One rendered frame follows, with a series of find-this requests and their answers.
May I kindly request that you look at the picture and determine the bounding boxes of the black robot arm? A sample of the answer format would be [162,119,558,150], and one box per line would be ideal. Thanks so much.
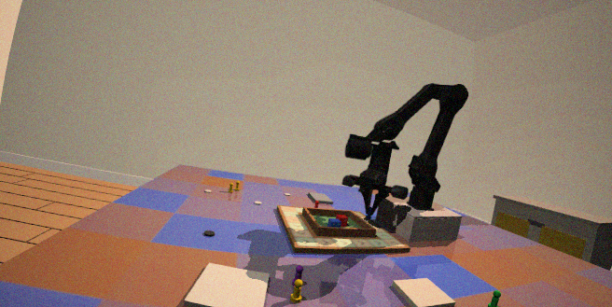
[345,83,468,211]

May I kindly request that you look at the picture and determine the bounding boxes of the red die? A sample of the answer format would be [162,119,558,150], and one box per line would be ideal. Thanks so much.
[336,215,348,227]

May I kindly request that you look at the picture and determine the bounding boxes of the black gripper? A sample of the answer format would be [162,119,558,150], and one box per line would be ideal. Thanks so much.
[342,161,408,216]

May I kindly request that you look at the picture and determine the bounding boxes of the purple pawn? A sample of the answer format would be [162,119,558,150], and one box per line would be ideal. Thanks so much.
[292,265,303,286]

